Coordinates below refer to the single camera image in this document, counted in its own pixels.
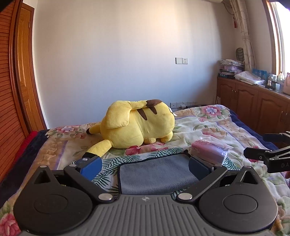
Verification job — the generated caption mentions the purple grey microfiber towel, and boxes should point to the purple grey microfiber towel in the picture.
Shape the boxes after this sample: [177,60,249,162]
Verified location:
[117,153,198,195]

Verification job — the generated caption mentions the items on windowsill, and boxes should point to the items on windowsill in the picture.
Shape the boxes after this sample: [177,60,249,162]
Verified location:
[252,68,289,95]

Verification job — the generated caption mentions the red blanket edge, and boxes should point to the red blanket edge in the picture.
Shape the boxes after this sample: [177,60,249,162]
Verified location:
[12,131,38,166]

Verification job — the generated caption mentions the yellow pikachu plush toy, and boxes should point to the yellow pikachu plush toy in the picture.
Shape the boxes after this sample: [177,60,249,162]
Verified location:
[83,99,175,158]

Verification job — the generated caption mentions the floral curtain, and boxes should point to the floral curtain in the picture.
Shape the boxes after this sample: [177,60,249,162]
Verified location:
[229,0,256,71]

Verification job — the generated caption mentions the wooden slatted wardrobe door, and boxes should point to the wooden slatted wardrobe door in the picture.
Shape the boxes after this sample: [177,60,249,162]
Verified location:
[1,1,28,180]

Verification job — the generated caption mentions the white wall switch socket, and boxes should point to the white wall switch socket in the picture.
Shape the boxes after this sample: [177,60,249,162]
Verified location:
[175,57,188,64]

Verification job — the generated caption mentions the floral bed quilt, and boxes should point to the floral bed quilt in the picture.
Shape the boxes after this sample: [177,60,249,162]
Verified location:
[1,105,289,235]

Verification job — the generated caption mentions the stack of folded linens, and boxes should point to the stack of folded linens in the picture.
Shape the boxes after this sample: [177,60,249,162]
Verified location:
[218,59,245,79]

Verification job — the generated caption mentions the palm leaf print cloth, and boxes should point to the palm leaf print cloth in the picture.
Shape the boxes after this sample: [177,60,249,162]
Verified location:
[71,147,241,197]

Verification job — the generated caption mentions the white folded cloth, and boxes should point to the white folded cloth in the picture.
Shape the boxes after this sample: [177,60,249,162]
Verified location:
[235,71,264,85]

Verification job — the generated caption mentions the pink tissue pack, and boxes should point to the pink tissue pack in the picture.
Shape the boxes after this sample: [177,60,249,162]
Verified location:
[190,136,232,165]

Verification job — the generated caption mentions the wooden sideboard cabinet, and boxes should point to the wooden sideboard cabinet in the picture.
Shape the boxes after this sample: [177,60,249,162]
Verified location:
[216,77,289,135]

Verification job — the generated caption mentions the wall outlet strip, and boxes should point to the wall outlet strip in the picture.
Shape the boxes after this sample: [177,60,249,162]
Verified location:
[170,101,198,109]

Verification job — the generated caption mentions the wooden panel door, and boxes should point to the wooden panel door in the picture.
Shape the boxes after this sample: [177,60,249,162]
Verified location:
[14,1,47,132]

